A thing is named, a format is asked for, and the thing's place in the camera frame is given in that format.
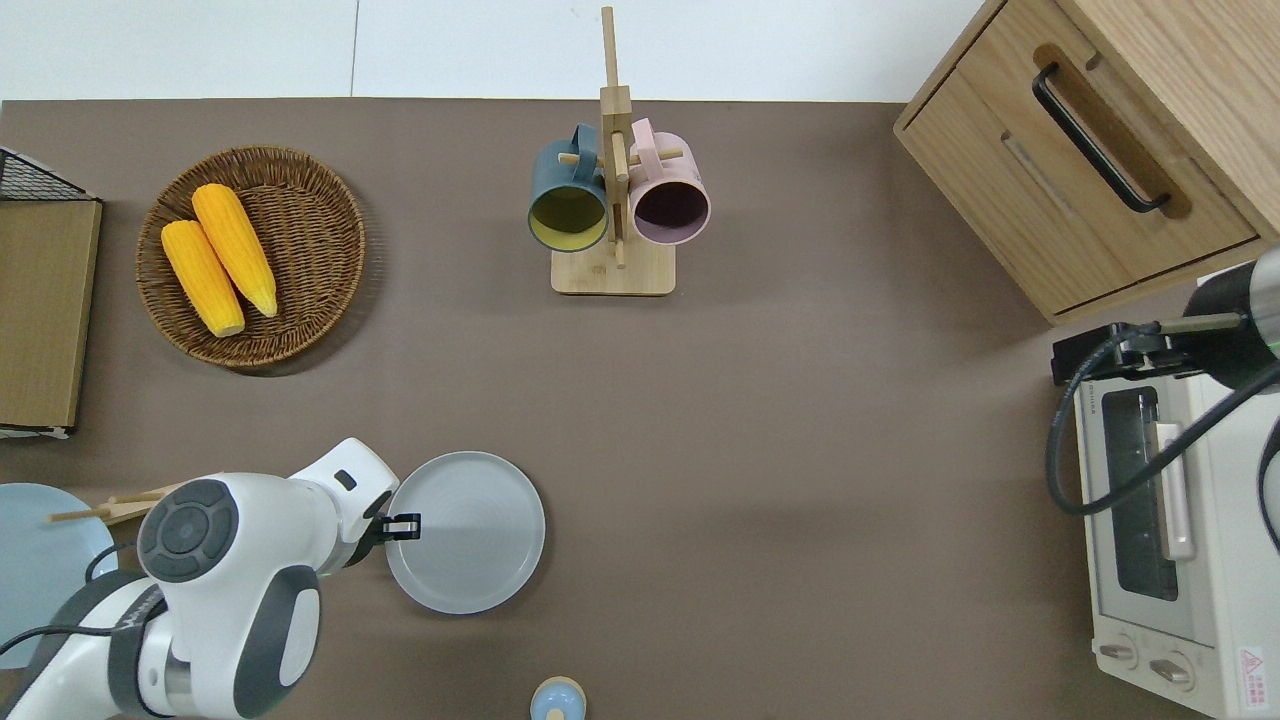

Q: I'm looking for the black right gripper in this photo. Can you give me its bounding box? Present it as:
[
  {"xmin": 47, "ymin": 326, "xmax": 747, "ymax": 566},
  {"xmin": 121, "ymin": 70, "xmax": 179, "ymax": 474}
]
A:
[{"xmin": 1052, "ymin": 262, "xmax": 1276, "ymax": 393}]

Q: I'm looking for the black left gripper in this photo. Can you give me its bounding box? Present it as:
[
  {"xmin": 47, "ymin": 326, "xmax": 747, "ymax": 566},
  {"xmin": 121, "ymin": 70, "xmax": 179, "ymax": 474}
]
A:
[{"xmin": 343, "ymin": 488, "xmax": 422, "ymax": 573}]

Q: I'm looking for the gray round plate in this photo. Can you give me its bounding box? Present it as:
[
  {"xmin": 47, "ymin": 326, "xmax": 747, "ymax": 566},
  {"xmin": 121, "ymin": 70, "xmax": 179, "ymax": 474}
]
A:
[{"xmin": 385, "ymin": 451, "xmax": 547, "ymax": 615}]

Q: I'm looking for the wooden plate rack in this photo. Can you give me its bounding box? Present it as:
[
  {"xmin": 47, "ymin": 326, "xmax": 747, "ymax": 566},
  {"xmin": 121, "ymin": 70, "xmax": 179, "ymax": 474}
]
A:
[{"xmin": 48, "ymin": 483, "xmax": 186, "ymax": 526}]

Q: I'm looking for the light blue round plate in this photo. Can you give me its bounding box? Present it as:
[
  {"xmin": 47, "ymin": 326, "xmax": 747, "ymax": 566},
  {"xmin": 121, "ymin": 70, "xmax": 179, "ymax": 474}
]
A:
[{"xmin": 0, "ymin": 483, "xmax": 119, "ymax": 669}]

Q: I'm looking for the white toaster oven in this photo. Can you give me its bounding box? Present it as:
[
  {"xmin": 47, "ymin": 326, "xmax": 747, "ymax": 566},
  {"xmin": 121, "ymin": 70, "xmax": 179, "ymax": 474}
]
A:
[{"xmin": 1072, "ymin": 262, "xmax": 1280, "ymax": 720}]

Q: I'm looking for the small blue dome bell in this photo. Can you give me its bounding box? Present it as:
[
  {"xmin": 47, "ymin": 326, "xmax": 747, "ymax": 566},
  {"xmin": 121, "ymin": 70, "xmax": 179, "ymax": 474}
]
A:
[{"xmin": 530, "ymin": 677, "xmax": 588, "ymax": 720}]

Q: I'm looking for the wooden drawer cabinet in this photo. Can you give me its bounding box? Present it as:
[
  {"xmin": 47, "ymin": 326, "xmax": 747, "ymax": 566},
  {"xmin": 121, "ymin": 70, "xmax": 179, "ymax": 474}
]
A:
[{"xmin": 893, "ymin": 0, "xmax": 1280, "ymax": 327}]

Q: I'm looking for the brown wicker basket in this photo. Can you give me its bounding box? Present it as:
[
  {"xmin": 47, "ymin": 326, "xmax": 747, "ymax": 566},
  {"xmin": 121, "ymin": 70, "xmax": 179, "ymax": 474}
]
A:
[{"xmin": 135, "ymin": 146, "xmax": 367, "ymax": 369}]

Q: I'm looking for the yellow corn cob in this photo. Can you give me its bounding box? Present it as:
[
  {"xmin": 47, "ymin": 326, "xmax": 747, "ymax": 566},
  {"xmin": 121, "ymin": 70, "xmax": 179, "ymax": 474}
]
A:
[
  {"xmin": 161, "ymin": 220, "xmax": 246, "ymax": 338},
  {"xmin": 192, "ymin": 183, "xmax": 279, "ymax": 319}
]

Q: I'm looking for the wooden mug tree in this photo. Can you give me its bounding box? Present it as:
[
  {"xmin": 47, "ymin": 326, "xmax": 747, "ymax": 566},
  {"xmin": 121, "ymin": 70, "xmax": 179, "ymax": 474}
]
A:
[{"xmin": 551, "ymin": 6, "xmax": 686, "ymax": 296}]

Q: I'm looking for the brown table mat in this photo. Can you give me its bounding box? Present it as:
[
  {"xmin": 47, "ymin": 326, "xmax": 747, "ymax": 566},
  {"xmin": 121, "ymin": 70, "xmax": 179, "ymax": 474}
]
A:
[{"xmin": 0, "ymin": 98, "xmax": 1280, "ymax": 720}]

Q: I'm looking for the dark teal mug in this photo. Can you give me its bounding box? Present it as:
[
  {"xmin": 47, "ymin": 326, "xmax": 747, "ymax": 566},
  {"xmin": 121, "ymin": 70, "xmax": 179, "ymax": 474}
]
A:
[{"xmin": 527, "ymin": 124, "xmax": 610, "ymax": 253}]

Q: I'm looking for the pink mug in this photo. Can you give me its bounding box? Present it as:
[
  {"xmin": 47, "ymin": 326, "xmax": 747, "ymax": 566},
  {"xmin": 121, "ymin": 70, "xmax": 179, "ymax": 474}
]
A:
[{"xmin": 628, "ymin": 118, "xmax": 712, "ymax": 246}]

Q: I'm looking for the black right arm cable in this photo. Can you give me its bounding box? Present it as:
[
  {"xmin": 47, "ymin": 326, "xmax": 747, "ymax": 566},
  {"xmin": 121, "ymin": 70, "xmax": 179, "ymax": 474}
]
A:
[{"xmin": 1045, "ymin": 325, "xmax": 1280, "ymax": 556}]

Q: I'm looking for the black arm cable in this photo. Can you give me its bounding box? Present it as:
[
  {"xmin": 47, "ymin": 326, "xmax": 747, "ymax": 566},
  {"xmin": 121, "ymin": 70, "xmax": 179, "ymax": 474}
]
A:
[
  {"xmin": 0, "ymin": 545, "xmax": 141, "ymax": 651},
  {"xmin": 1045, "ymin": 325, "xmax": 1280, "ymax": 556}
]

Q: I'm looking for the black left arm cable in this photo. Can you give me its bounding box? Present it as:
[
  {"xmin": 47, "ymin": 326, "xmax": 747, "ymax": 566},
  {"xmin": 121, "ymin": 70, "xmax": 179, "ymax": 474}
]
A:
[{"xmin": 0, "ymin": 545, "xmax": 141, "ymax": 651}]

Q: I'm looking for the wire grid box wooden lid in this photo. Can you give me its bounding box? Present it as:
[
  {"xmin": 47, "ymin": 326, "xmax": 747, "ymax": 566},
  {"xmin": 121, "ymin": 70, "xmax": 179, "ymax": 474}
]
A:
[{"xmin": 0, "ymin": 147, "xmax": 104, "ymax": 439}]

